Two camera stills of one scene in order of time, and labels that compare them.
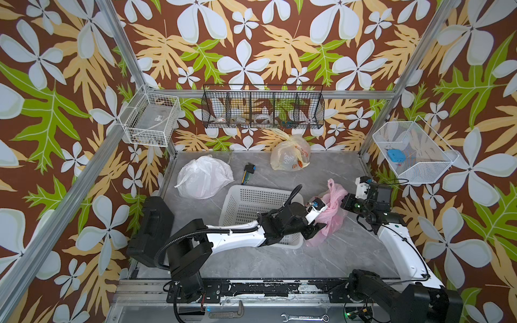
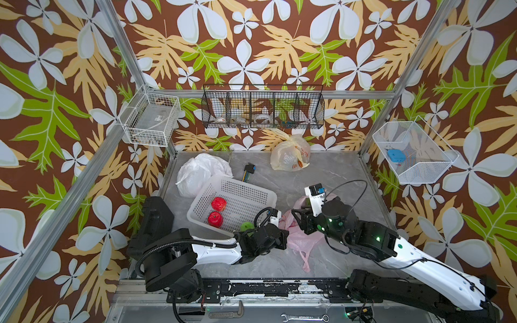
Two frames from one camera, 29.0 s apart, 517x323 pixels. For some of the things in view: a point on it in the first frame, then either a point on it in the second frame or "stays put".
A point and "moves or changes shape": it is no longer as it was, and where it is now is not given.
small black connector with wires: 249,169 stays put
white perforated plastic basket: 244,203 moves or changes shape
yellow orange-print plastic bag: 292,154 stays put
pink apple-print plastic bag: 332,198 moves or changes shape
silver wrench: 325,317 stays put
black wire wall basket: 246,105 stays put
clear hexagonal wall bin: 415,153 stays put
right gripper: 347,204 to 306,217
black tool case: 155,224 stays put
